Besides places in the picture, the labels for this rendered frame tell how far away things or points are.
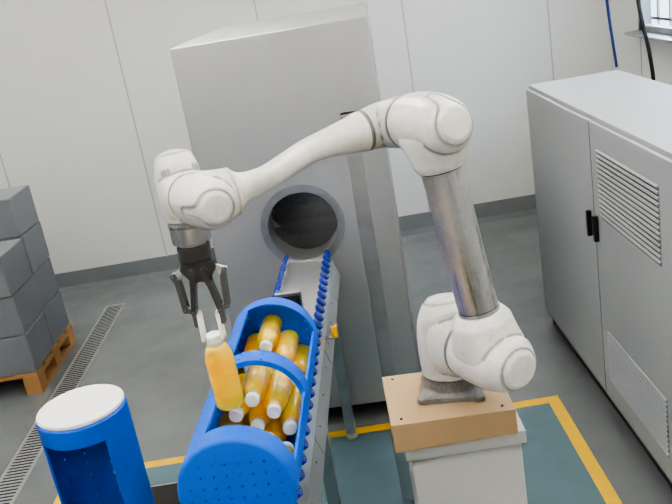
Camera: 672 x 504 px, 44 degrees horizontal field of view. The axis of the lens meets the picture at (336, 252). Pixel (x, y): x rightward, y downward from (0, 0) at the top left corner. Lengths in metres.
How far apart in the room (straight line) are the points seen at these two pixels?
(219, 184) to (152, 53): 5.34
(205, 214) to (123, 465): 1.32
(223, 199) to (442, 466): 1.02
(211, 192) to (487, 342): 0.78
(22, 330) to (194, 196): 3.94
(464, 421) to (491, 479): 0.21
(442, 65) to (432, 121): 5.12
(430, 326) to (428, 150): 0.55
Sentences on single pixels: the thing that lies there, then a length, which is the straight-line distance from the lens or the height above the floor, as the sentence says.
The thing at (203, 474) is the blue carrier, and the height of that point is 1.15.
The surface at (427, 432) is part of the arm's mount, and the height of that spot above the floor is 1.05.
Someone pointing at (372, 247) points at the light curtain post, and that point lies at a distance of 3.22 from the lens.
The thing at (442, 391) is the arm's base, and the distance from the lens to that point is 2.26.
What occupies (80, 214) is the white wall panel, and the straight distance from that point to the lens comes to 7.34.
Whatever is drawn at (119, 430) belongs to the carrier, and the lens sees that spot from 2.74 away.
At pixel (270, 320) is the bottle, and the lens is 2.68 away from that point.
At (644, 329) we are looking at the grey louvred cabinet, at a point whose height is 0.67.
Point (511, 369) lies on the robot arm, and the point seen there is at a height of 1.25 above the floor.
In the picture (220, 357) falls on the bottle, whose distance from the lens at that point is 1.94.
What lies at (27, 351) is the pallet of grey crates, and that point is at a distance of 5.56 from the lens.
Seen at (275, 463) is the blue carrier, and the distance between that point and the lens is 1.97.
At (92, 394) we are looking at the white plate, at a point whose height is 1.04.
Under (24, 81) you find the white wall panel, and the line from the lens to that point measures 7.23.
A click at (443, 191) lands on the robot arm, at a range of 1.91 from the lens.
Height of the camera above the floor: 2.19
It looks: 18 degrees down
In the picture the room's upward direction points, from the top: 10 degrees counter-clockwise
